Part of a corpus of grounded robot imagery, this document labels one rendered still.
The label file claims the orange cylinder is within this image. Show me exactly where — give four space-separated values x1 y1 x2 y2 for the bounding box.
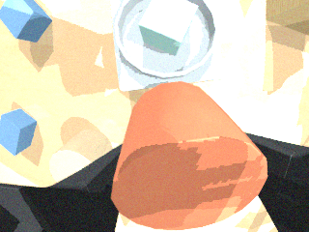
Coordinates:
111 81 267 231

